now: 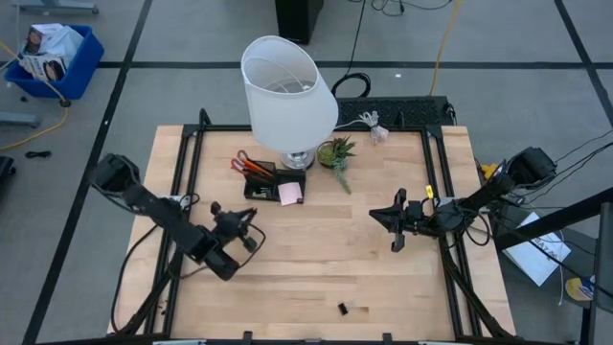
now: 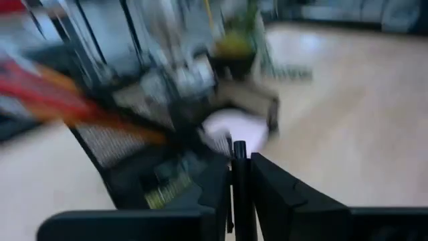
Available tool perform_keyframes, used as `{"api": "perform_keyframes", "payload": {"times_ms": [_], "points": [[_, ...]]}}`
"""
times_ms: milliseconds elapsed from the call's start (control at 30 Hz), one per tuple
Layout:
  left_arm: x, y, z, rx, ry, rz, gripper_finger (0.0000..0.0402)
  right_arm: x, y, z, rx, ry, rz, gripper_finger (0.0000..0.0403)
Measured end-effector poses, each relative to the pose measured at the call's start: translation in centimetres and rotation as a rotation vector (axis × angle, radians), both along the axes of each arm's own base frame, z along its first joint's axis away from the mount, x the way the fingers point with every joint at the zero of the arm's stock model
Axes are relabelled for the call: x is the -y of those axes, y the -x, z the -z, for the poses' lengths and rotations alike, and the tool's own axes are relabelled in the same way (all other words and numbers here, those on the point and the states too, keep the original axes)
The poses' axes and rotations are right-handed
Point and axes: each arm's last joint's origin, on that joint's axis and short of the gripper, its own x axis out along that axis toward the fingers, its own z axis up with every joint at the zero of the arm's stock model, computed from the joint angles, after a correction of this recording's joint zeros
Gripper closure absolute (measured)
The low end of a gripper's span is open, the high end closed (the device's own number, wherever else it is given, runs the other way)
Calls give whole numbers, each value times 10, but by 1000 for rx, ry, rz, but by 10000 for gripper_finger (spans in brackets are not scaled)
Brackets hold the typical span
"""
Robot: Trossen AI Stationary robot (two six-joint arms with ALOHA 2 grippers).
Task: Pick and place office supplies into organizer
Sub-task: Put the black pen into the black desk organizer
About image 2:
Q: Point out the potted succulent plant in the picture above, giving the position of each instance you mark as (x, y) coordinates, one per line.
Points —
(234, 47)

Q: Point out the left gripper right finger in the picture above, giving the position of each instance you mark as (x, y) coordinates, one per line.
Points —
(334, 224)

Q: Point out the black aluminium table frame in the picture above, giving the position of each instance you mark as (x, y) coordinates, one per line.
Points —
(83, 33)

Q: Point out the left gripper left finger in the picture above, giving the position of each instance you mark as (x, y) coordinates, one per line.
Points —
(133, 226)

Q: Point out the black mesh desk organizer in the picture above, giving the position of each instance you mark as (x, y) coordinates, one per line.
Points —
(110, 147)

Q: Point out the pink sticky note pad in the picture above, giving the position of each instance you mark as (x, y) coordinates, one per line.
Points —
(240, 127)

